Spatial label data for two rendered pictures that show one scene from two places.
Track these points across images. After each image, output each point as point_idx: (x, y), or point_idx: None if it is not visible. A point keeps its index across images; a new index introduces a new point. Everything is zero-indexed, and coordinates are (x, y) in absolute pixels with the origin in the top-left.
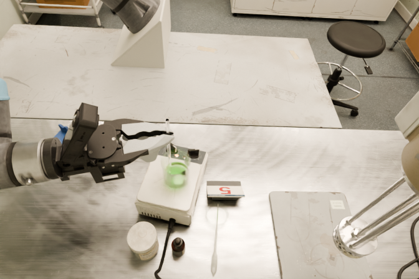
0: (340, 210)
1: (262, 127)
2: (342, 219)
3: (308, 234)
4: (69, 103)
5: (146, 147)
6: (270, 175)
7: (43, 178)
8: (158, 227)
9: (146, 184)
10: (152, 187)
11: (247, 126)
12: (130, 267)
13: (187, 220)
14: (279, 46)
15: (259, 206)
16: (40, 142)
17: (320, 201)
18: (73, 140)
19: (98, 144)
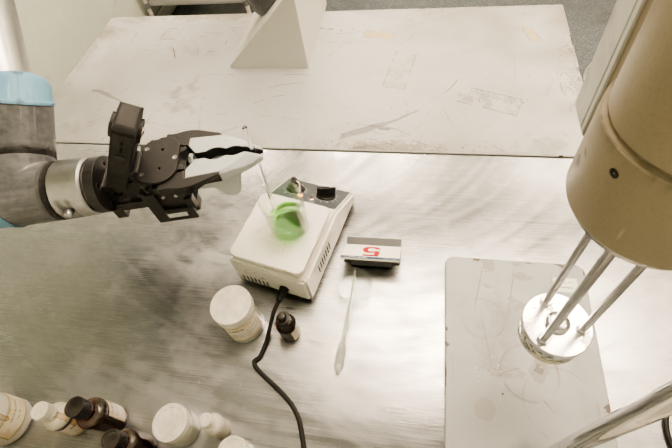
0: (570, 295)
1: (452, 156)
2: (533, 297)
3: (503, 328)
4: (169, 123)
5: (217, 169)
6: (453, 232)
7: (85, 209)
8: (266, 299)
9: (246, 233)
10: (253, 238)
11: (426, 155)
12: (220, 349)
13: (303, 289)
14: (506, 21)
15: (426, 279)
16: (81, 161)
17: (534, 278)
18: (111, 155)
19: (152, 164)
